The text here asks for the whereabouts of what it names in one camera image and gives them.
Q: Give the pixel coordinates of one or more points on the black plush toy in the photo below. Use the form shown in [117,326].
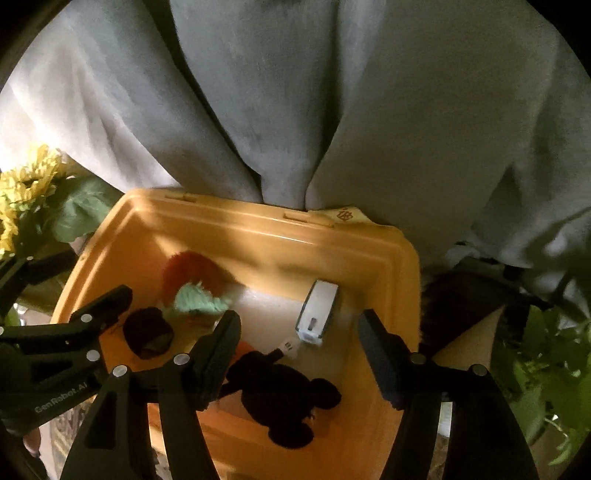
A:
[277,392]

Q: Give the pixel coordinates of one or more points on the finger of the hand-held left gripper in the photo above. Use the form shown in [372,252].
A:
[107,307]
[37,267]

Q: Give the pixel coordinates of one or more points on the orange plastic storage box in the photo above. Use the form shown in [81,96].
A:
[258,240]

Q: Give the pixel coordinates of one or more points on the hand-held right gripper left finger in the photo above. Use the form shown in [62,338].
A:
[220,355]

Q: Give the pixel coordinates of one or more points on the orange and green plush toy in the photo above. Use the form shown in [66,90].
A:
[187,273]

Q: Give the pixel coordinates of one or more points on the white charger device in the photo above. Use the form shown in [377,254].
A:
[318,307]

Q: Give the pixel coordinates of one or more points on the person's grey clothing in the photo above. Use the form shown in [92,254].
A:
[295,92]

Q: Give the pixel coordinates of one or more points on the dark brown furry cloth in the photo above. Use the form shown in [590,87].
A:
[452,295]

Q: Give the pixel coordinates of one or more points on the dark brown plush ball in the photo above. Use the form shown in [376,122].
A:
[147,330]

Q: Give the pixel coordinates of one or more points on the artificial sunflower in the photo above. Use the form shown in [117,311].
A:
[27,184]

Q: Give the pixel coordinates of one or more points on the green leafy plant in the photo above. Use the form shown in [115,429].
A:
[554,387]

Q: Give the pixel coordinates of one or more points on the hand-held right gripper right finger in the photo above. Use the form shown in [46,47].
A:
[379,357]

